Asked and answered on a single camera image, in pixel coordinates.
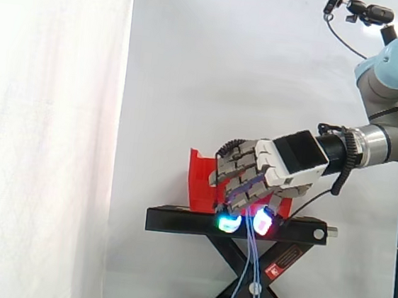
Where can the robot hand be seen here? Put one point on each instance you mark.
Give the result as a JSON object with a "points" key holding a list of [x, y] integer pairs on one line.
{"points": [[291, 155]]}

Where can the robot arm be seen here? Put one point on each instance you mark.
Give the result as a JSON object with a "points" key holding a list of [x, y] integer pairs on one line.
{"points": [[381, 139]]}

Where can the red bin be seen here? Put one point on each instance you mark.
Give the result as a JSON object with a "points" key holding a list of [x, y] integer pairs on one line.
{"points": [[201, 181]]}

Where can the black stand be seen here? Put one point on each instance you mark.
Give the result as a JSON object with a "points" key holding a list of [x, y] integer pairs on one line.
{"points": [[177, 221]]}

